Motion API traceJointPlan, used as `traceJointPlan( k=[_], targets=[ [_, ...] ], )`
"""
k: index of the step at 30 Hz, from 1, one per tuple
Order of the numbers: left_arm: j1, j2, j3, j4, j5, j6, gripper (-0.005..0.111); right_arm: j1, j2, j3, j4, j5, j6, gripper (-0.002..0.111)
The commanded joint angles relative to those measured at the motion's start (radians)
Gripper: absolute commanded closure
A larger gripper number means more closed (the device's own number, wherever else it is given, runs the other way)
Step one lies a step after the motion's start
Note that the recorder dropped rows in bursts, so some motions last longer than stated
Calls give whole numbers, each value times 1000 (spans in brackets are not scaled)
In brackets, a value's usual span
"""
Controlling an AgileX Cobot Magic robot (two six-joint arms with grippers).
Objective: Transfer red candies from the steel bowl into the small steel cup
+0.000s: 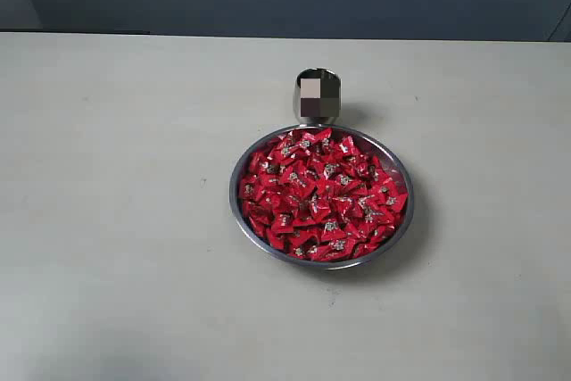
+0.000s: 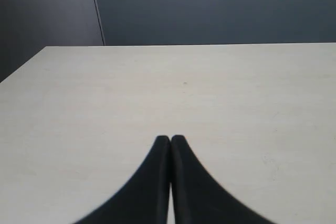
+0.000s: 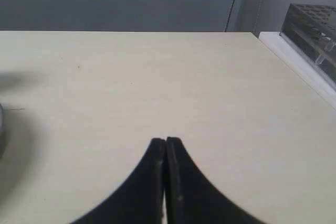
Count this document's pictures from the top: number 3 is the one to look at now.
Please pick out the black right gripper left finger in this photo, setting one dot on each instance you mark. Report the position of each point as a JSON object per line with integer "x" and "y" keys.
{"x": 140, "y": 197}

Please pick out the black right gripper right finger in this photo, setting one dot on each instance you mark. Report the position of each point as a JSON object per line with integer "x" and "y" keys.
{"x": 191, "y": 197}

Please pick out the steel bowl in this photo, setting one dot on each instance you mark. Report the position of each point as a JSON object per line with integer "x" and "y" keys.
{"x": 1, "y": 128}

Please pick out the white side table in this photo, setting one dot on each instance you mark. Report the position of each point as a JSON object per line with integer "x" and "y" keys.
{"x": 295, "y": 59}

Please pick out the black perforated rack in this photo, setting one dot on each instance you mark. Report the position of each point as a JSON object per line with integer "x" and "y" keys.
{"x": 311, "y": 30}

